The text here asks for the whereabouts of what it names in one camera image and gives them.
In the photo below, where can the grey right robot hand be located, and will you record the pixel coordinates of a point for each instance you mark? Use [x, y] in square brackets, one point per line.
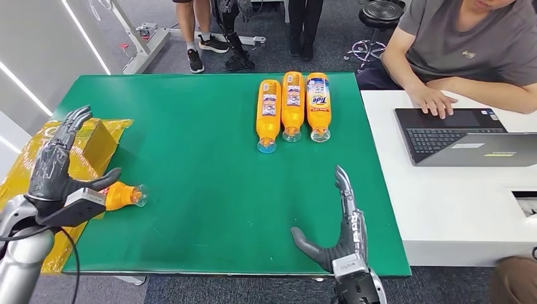
[352, 235]

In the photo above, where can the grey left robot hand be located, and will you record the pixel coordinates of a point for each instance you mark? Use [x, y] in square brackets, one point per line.
[52, 172]

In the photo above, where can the orange detergent bottle clear cap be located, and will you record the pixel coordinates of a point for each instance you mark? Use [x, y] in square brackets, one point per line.
[119, 195]

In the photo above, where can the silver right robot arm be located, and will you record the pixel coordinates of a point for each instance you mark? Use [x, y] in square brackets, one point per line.
[356, 291]

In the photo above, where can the person's right forearm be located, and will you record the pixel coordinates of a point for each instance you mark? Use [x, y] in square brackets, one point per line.
[397, 63]

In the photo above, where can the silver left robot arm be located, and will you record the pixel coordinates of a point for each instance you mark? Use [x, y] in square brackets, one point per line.
[25, 260]

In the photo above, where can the person's left forearm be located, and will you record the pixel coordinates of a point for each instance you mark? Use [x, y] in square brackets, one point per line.
[495, 94]

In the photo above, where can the orange detergent bottle Tide logo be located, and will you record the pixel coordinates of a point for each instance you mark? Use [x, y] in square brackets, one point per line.
[319, 121]

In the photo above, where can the orange detergent bottle back label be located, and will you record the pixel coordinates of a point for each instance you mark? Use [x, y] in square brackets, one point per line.
[293, 121]

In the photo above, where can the orange detergent bottle blue cap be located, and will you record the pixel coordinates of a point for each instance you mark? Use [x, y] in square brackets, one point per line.
[267, 126]

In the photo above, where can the yellow film wrapped cardboard box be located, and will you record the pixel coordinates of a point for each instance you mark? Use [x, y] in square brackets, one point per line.
[96, 142]

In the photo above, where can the white desk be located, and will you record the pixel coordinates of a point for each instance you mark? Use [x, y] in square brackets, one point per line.
[453, 210]

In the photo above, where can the dark grey laptop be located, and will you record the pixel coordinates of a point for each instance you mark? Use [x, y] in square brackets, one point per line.
[438, 137]

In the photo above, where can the green table mat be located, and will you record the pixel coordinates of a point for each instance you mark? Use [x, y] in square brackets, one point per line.
[201, 147]

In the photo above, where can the person's right hand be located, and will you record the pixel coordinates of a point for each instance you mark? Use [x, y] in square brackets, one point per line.
[432, 100]

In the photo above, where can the brown rounded object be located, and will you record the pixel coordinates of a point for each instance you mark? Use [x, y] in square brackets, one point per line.
[514, 281]

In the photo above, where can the standing person with bare legs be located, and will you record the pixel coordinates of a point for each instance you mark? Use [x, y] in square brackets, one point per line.
[189, 21]

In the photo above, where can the standing person in black trousers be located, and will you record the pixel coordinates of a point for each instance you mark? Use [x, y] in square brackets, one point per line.
[304, 21]

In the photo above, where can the black stool with chrome base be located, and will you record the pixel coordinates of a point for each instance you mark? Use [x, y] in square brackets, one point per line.
[381, 12]

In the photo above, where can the seated person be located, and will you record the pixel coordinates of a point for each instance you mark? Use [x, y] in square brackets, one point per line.
[482, 42]

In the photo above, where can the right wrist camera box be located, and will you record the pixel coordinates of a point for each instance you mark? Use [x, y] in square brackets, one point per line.
[350, 265]

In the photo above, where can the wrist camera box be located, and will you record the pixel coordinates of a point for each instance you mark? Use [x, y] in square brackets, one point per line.
[79, 205]
[350, 265]

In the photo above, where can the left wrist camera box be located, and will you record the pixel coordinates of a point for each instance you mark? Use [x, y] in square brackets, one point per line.
[79, 205]

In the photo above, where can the white metal stand frame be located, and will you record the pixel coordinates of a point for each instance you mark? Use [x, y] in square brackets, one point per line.
[140, 54]

